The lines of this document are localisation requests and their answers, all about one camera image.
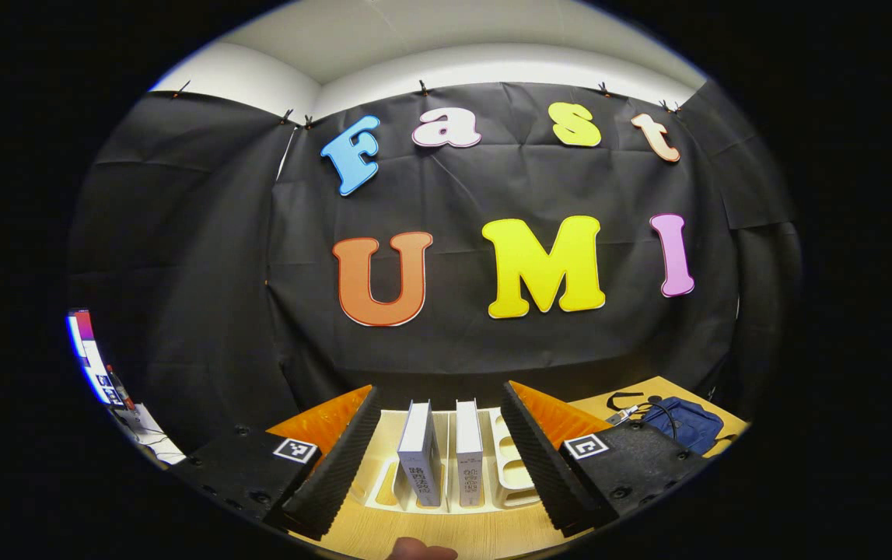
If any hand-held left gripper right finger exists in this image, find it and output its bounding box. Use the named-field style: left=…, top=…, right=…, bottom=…
left=501, top=380, right=712, bottom=539

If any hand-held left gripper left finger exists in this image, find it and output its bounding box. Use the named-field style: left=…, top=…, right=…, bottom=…
left=168, top=383, right=383, bottom=543

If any white bookshelf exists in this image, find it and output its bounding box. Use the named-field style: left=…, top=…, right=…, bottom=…
left=348, top=408, right=546, bottom=514

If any book with plain white cover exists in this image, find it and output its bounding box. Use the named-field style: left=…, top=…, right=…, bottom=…
left=454, top=399, right=486, bottom=509

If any book with illustrated purple cover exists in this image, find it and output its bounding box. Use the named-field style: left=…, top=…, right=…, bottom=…
left=396, top=400, right=443, bottom=509

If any blue schoolbag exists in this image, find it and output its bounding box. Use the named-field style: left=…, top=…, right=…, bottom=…
left=606, top=391, right=726, bottom=457

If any red capped bottle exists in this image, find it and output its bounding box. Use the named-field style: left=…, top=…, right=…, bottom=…
left=107, top=363, right=136, bottom=411

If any lit computer monitor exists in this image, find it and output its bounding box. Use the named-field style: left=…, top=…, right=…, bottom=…
left=66, top=309, right=124, bottom=407

